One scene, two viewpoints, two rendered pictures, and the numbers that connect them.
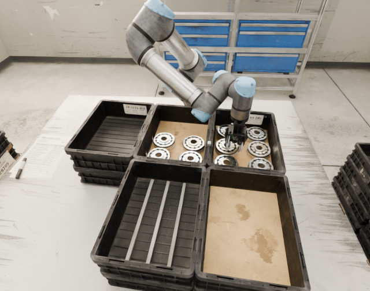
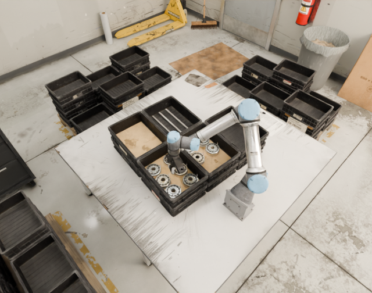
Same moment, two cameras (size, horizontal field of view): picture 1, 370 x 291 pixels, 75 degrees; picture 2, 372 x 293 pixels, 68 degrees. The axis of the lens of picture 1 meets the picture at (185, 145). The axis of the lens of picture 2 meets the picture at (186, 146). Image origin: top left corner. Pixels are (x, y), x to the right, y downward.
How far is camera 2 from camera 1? 2.00 m
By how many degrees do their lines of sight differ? 78
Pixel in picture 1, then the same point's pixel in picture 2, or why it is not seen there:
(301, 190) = (131, 201)
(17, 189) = not seen: hidden behind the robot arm
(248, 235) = (137, 142)
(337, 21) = not seen: outside the picture
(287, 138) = (163, 242)
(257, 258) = (129, 138)
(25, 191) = not seen: hidden behind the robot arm
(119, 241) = (175, 112)
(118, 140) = (234, 136)
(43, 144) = (274, 122)
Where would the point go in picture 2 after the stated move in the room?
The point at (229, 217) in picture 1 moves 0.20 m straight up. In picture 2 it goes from (149, 142) to (146, 124)
